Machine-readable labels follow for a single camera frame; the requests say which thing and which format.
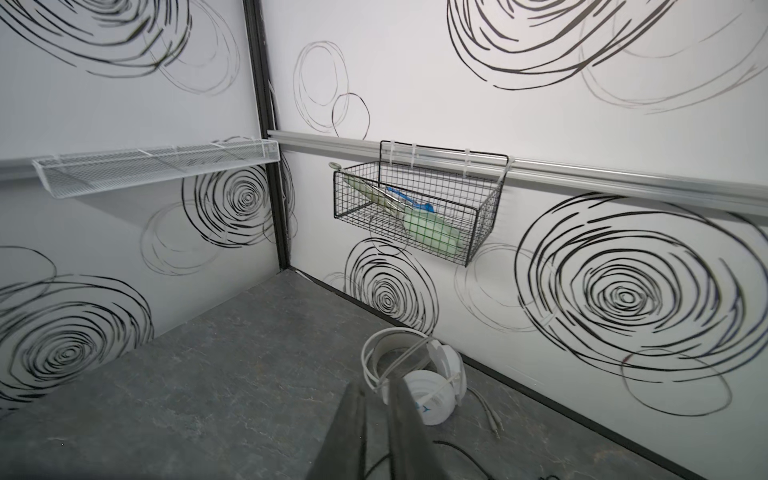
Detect clear plastic wall shelf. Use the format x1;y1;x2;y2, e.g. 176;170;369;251
32;139;280;199

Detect white gaming headset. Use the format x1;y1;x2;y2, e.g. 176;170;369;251
360;327;504;436

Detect black wire wall basket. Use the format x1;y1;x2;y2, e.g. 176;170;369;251
329;140;516;266

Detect aluminium wall rail back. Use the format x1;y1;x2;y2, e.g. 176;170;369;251
269;130;767;217

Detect aluminium wall rail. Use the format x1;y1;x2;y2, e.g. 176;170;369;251
269;130;767;217
0;157;38;182

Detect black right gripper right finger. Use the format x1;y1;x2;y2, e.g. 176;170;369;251
387;378;449;480

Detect green items in basket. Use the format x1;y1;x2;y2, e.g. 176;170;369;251
329;162;465;256

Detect aluminium wall rail left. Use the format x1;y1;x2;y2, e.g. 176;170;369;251
0;157;38;182

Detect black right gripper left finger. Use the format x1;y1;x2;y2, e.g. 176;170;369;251
306;382;367;480

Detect black corner frame post left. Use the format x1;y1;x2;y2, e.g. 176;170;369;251
242;0;290;270

